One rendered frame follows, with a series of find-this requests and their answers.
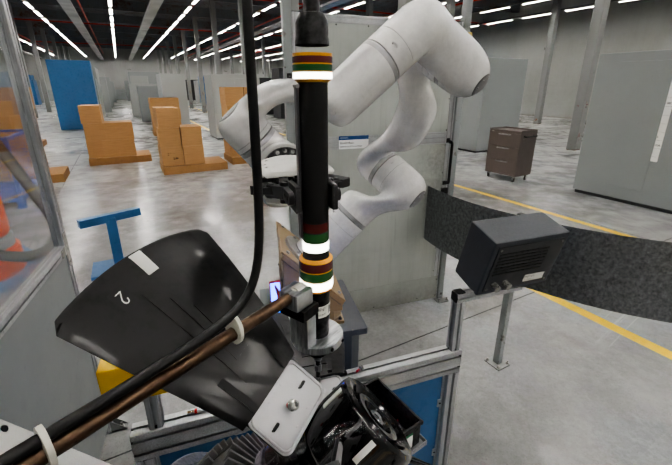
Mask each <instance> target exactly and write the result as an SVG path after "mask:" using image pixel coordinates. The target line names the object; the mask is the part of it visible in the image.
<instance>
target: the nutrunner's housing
mask: <svg viewBox="0 0 672 465"><path fill-rule="evenodd" d="M295 46H299V47H327V46H329V38H328V21H327V19H326V16H325V14H324V13H323V12H320V0H303V12H300V13H299V14H298V16H297V19H296V22H295ZM313 301H316V302H318V303H319V312H318V313H317V314H316V339H321V338H324V337H326V336H327V335H328V333H329V318H330V290H329V291H328V292H326V293H323V294H317V295H314V294H313Z"/></svg>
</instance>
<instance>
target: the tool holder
mask: <svg viewBox="0 0 672 465"><path fill-rule="evenodd" d="M297 283H299V282H297V281H294V282H292V283H290V284H289V285H287V286H285V287H284V288H282V289H280V290H279V297H280V296H282V295H284V294H286V293H288V294H289V295H290V297H291V299H292V303H291V304H290V305H288V306H287V307H285V308H284V309H282V310H281V311H280V313H282V314H284V315H286V316H289V317H290V331H291V342H292V343H293V345H294V347H295V348H296V349H297V350H298V351H300V352H302V353H304V354H307V355H314V356H318V355H325V354H329V353H331V352H333V351H335V350H336V349H337V348H339V346H340V345H341V343H342V342H344V338H343V331H342V328H341V326H340V325H339V324H338V323H337V322H335V321H333V320H331V319H329V333H328V335H327V336H326V337H324V338H321V339H316V314H317V313H318V312H319V303H318V302H316V301H313V288H312V287H310V286H306V287H305V288H303V289H302V290H300V291H293V290H291V288H290V287H292V286H294V285H295V284H297Z"/></svg>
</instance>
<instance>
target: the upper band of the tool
mask: <svg viewBox="0 0 672 465"><path fill-rule="evenodd" d="M300 55H322V56H332V53H327V52H296V53H292V56H300ZM293 64H332V63H323V62H299V63H293ZM293 80H295V81H296V82H329V81H331V80H332V79H293Z"/></svg>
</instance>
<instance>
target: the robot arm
mask: <svg viewBox="0 0 672 465"><path fill-rule="evenodd" d="M332 73H333V79H332V80H331V81H329V82H328V122H330V123H331V124H333V125H335V126H337V127H344V126H346V125H348V124H349V123H351V122H352V121H353V120H355V119H356V118H357V117H358V116H359V115H360V114H361V113H362V112H363V111H364V110H366V109H367V108H368V107H369V106H370V105H371V104H372V103H373V102H374V101H375V100H376V99H377V98H379V97H380V96H381V95H382V94H383V93H384V92H385V91H386V90H387V89H388V88H389V87H391V86H392V85H393V84H394V83H395V82H396V81H397V82H398V87H399V102H398V105H397V108H396V111H395V113H394V116H393V118H392V121H391V123H390V125H389V127H388V128H387V130H386V131H385V132H384V134H383V135H382V136H381V137H379V138H378V139H377V140H375V141H374V142H372V143H371V144H369V145H368V146H366V147H365V148H364V149H363V150H362V151H361V152H360V154H359V156H358V158H357V168H358V170H359V172H360V174H361V175H362V176H363V177H364V178H365V179H366V180H367V181H368V182H369V183H370V184H371V185H372V186H374V187H375V188H376V189H377V190H378V191H379V192H380V194H379V195H376V196H368V195H365V194H363V193H360V192H357V191H353V190H349V191H347V192H345V193H344V194H343V195H342V196H341V190H340V188H345V187H348V186H350V177H346V176H340V175H334V174H332V173H333V172H334V169H333V168H332V167H331V166H330V165H328V202H329V207H330V208H329V253H330V254H332V256H333V260H334V259H335V258H336V257H337V256H338V255H339V254H340V253H341V252H342V251H343V250H344V249H345V248H346V247H347V246H348V245H349V244H350V242H351V241H352V240H353V239H354V238H355V237H356V236H357V235H358V234H359V233H360V232H361V231H362V230H363V229H364V228H365V227H366V226H367V225H368V224H369V223H370V222H371V221H372V220H373V219H375V218H376V217H377V216H379V215H381V214H384V213H388V212H393V211H400V210H406V209H409V208H412V207H414V206H415V205H417V204H418V203H419V202H420V201H421V200H422V199H423V196H424V194H425V191H426V184H425V181H424V179H423V177H422V176H421V175H420V174H419V173H418V172H417V171H416V170H415V169H414V168H413V167H412V166H410V165H409V164H408V163H407V162H406V161H405V160H403V159H402V158H401V157H400V156H399V155H398V154H397V153H396V152H405V151H409V150H411V149H414V148H415V147H417V146H418V145H419V144H420V143H421V142H422V141H423V140H424V138H425V137H426V135H427V133H428V131H429V129H430V127H431V125H432V123H433V121H434V119H435V116H436V112H437V104H436V99H435V96H434V93H433V90H432V87H431V83H430V80H431V81H432V82H434V83H435V84H436V85H438V86H439V87H440V88H442V89H443V90H445V91H446V92H448V93H450V94H451V95H454V96H457V97H462V98H466V97H471V96H473V95H475V94H477V93H478V92H480V91H481V90H482V89H483V88H484V86H485V85H486V84H487V82H488V79H489V76H490V63H489V60H488V57H487V55H486V53H485V51H484V50H483V48H482V47H481V46H480V44H479V43H478V42H477V41H476V40H475V39H474V38H473V37H472V36H471V35H470V34H469V33H468V32H467V31H466V30H465V29H464V28H463V27H462V26H461V25H460V24H459V23H458V22H457V21H456V20H455V19H454V18H453V17H452V15H451V14H450V13H449V12H448V10H447V9H446V7H445V6H444V5H443V4H442V3H441V2H439V1H438V0H413V1H411V2H409V3H407V4H406V5H404V6H403V7H402V8H400V9H399V10H398V11H397V12H396V13H395V14H394V15H393V16H392V17H391V18H389V19H388V20H387V21H386V22H385V23H384V24H383V25H382V26H381V27H380V28H379V29H378V30H377V31H376V32H374V33H373V34H372V35H371V36H370V37H369V38H368V39H367V40H366V41H365V42H364V43H363V44H362V45H361V46H360V47H358V48H357V49H356V50H355V51H354V52H353V53H352V54H351V55H350V56H349V57H348V58H347V59H346V60H345V61H344V62H343V63H342V64H341V65H340V66H339V67H338V68H337V69H336V70H334V71H333V72H332ZM293 84H298V83H297V82H296V81H295V80H293V79H291V78H285V79H275V80H270V81H267V82H264V83H262V84H260V85H258V86H257V90H258V108H259V125H260V144H261V163H262V184H263V202H264V203H265V204H266V205H268V206H270V207H286V206H290V207H291V208H292V209H293V210H294V212H295V213H296V214H301V213H302V189H301V188H300V187H299V186H298V185H297V165H296V145H294V144H293V143H290V142H289V141H287V140H286V139H285V138H284V137H283V136H282V135H281V134H280V133H279V132H278V131H277V130H276V129H275V128H274V127H273V126H272V125H271V124H270V123H269V122H268V120H267V119H266V117H265V116H266V114H267V113H268V112H269V111H270V110H271V109H273V108H274V107H275V106H277V105H280V104H283V103H294V88H293ZM218 129H219V132H220V134H221V136H222V137H223V138H224V139H225V140H226V142H227V143H228V144H229V145H230V146H231V147H232V148H233V149H234V150H235V151H236V152H237V153H238V154H239V155H240V156H241V157H242V158H243V159H244V160H245V161H246V162H247V163H248V165H249V166H250V167H251V168H252V162H251V145H250V129H249V113H248V98H247V94H246V95H245V96H244V97H243V98H241V99H240V100H239V101H238V102H237V103H235V104H234V106H233V107H232V108H230V110H229V111H228V112H227V113H226V114H225V115H224V116H223V117H222V118H221V120H220V122H219V125H218ZM285 242H286V244H287V246H288V248H289V249H290V251H291V252H292V254H293V255H294V256H295V257H296V258H297V259H298V260H299V256H300V255H301V254H302V253H303V246H302V238H301V239H300V240H299V239H297V238H296V236H287V237H286V239H285Z"/></svg>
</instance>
